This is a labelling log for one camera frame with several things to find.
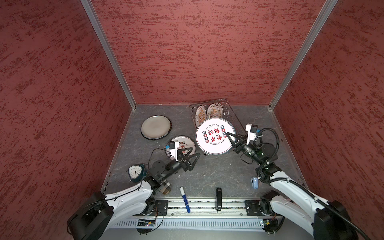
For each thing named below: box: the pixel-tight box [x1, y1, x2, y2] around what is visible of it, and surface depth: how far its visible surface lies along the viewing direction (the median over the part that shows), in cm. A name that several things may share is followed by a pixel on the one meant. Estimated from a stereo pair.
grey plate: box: [179, 149, 190, 156], surface depth 75 cm
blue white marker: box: [179, 186, 191, 213], surface depth 77 cm
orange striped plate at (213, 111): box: [207, 103, 220, 119], surface depth 106 cm
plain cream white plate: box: [140, 114, 172, 141], surface depth 105 cm
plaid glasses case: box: [160, 179, 172, 195], surface depth 79 cm
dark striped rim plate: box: [140, 115, 172, 141], surface depth 105 cm
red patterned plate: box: [195, 117, 237, 155], surface depth 73 cm
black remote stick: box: [215, 187, 222, 211], surface depth 77 cm
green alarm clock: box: [128, 163, 148, 183], surface depth 83 cm
